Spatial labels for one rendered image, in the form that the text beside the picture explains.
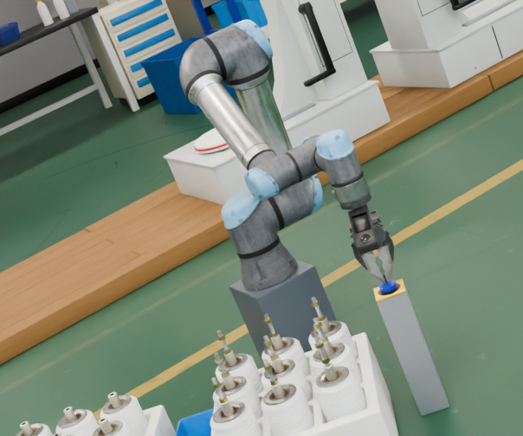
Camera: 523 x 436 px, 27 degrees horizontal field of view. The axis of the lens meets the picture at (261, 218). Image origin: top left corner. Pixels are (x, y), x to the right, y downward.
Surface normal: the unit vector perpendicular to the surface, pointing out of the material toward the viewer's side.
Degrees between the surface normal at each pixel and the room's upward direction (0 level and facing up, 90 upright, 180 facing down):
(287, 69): 90
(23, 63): 90
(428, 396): 90
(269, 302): 90
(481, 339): 0
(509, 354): 0
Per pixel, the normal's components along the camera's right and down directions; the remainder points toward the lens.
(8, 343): 0.44, 0.13
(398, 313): -0.01, 0.33
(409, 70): -0.82, 0.46
